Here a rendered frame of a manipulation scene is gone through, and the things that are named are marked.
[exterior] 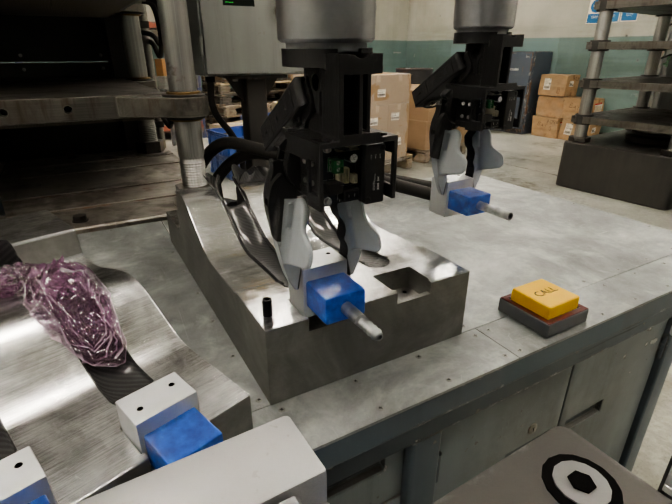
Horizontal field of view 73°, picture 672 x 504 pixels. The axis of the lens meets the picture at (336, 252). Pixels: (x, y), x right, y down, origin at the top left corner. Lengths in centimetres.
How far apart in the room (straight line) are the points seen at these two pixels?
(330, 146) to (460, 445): 52
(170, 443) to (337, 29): 32
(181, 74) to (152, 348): 73
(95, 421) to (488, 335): 44
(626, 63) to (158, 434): 713
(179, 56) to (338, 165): 79
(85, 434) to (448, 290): 39
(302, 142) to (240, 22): 94
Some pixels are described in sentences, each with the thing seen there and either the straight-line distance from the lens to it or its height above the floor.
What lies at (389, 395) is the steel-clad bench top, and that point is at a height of 80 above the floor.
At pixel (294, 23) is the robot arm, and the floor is 115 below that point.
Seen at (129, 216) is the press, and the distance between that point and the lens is 114.
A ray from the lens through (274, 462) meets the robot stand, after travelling 18.
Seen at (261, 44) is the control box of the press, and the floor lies 114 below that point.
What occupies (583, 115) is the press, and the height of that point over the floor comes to 63.
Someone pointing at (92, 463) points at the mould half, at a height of 85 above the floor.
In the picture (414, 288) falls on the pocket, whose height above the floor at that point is 87.
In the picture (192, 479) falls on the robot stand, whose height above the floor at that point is 99.
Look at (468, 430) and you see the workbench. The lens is 73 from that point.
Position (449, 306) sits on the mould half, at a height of 85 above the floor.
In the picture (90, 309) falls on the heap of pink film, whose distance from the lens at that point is 50.
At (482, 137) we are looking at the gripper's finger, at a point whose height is 102.
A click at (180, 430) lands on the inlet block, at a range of 38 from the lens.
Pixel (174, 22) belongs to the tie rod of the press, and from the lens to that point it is 111.
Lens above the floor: 113
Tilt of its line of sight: 24 degrees down
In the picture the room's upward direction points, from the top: straight up
